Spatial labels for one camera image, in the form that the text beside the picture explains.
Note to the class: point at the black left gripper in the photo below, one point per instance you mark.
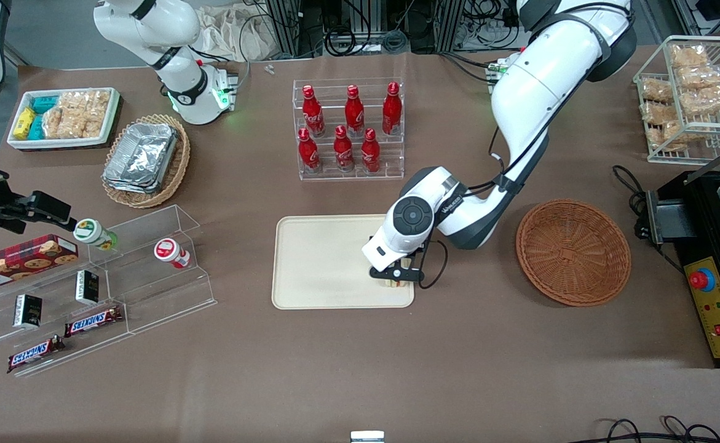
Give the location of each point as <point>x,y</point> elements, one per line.
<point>413,258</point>

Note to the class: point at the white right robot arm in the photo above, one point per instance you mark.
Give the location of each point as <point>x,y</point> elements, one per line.
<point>150,24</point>

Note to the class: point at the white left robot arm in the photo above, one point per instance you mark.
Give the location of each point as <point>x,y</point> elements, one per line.
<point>538,80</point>

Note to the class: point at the beige plastic tray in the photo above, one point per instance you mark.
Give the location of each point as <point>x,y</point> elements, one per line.
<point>323,261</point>

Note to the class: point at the white rectangular snack tray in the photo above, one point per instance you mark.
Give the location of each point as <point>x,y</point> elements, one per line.
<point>114,117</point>

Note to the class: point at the light oval wicker basket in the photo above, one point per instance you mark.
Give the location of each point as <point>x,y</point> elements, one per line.
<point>178,169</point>

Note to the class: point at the brown round wicker basket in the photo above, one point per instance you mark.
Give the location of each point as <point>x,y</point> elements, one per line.
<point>572,252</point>

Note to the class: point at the red cookie box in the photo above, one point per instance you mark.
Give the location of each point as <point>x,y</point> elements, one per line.
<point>21,261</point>

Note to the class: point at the green lidded small bottle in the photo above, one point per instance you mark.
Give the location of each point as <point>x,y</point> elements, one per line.
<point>92,232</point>

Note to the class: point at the teal snack packet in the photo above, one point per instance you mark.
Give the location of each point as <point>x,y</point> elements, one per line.
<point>45,103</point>
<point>35,127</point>

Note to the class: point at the yellow snack packet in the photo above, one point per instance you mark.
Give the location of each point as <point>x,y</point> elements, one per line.
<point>24,123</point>

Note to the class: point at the small black box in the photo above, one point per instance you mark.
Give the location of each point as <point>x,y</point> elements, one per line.
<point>87,287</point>
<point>27,311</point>

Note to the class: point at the clear acrylic bottle rack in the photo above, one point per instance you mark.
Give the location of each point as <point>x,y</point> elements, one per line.
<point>390,166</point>

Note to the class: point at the clear rice cracker bag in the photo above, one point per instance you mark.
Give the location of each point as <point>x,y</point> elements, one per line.
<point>77,114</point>

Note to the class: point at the snickers chocolate bar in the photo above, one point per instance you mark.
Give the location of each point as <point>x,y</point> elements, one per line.
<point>92,321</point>
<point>34,354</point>

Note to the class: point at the red cola bottle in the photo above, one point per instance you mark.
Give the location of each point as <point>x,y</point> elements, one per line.
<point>391,111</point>
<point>313,114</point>
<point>354,114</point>
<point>308,154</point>
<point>344,151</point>
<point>370,154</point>

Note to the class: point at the stacked aluminium foil trays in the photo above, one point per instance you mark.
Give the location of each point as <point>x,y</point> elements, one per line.
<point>141,157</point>

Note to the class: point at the red lidded small bottle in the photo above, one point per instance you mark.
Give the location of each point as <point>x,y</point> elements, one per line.
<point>170,252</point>

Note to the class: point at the clear acrylic stepped shelf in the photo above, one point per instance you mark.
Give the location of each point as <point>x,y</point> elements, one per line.
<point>163,295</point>

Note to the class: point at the crumpled beige cloth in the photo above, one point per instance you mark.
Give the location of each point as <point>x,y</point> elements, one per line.
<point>237,31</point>

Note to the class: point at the clear bagged fried snack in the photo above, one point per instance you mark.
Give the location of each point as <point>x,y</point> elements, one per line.
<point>656,90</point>
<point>656,112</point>
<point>701,77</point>
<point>704,100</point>
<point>664,135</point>
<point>690,55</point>

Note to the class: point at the black machine with yellow panel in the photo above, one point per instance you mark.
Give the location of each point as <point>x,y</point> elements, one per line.
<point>698,240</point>

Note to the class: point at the red emergency stop button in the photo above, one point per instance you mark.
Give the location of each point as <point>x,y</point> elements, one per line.
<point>701,280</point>

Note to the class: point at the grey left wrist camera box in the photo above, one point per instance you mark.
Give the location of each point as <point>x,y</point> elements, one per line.
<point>384,246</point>

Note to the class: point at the aluminium frame post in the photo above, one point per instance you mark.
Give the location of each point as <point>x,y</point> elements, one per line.
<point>286,27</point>

